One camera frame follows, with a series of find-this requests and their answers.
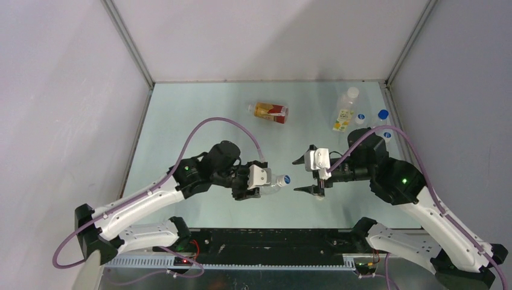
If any blue white bottle cap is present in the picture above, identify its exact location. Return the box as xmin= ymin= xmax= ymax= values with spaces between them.
xmin=354 ymin=114 xmax=366 ymax=124

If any orange red label bottle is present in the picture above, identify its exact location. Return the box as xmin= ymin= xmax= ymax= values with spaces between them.
xmin=248 ymin=102 xmax=289 ymax=124

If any clear crushed plastic bottle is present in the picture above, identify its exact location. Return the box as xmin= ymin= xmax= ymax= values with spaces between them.
xmin=354 ymin=114 xmax=366 ymax=129

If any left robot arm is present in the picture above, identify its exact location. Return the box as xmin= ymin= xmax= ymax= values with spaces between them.
xmin=75 ymin=141 xmax=272 ymax=265

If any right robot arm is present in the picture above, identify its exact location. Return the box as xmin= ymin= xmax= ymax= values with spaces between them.
xmin=295 ymin=128 xmax=508 ymax=289

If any clear bottle white cap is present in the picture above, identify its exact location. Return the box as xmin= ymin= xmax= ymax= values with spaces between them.
xmin=380 ymin=131 xmax=392 ymax=143

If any blue label water bottle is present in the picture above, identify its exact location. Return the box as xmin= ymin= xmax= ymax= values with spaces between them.
xmin=371 ymin=109 xmax=389 ymax=128

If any clear bottle yellow label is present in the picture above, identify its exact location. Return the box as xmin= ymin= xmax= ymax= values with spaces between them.
xmin=332 ymin=86 xmax=360 ymax=132

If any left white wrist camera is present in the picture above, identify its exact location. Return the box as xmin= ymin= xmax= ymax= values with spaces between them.
xmin=248 ymin=164 xmax=272 ymax=190

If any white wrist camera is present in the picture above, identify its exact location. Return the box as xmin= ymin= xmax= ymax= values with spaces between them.
xmin=304 ymin=148 xmax=331 ymax=180
xmin=248 ymin=164 xmax=272 ymax=190

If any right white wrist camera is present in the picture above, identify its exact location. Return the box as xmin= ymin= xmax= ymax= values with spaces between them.
xmin=304 ymin=148 xmax=331 ymax=180

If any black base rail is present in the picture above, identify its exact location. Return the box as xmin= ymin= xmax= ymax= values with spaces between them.
xmin=170 ymin=228 xmax=374 ymax=266

